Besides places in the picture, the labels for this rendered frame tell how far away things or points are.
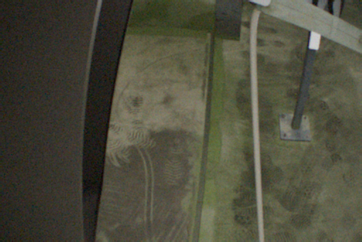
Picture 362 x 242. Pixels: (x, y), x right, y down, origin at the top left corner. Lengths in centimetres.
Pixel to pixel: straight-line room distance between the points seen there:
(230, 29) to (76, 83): 259
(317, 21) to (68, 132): 43
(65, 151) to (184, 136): 181
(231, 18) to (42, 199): 245
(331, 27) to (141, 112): 181
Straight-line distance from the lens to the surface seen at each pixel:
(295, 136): 242
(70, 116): 46
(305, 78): 220
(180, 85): 257
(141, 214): 200
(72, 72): 42
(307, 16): 67
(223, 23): 296
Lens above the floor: 173
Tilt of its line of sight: 46 degrees down
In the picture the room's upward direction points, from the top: 1 degrees clockwise
